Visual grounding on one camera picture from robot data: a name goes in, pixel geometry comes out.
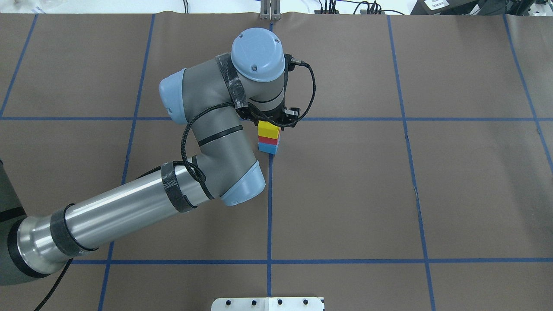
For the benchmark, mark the red cube block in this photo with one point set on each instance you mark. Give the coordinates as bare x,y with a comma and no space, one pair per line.
268,140

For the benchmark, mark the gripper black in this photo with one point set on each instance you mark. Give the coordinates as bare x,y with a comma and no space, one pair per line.
288,117

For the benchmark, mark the aluminium frame post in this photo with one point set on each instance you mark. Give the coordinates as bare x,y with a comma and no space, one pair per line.
270,10

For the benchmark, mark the yellow cube block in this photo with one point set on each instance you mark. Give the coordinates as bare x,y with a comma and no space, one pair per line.
267,130

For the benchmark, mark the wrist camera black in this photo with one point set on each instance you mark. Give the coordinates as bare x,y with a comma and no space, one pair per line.
289,66

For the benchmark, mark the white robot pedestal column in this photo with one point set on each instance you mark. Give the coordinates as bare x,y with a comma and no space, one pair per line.
269,304

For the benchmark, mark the blue cube block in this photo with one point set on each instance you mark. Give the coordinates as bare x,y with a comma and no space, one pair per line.
268,148

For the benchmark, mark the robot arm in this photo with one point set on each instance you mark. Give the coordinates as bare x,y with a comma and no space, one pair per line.
211,100

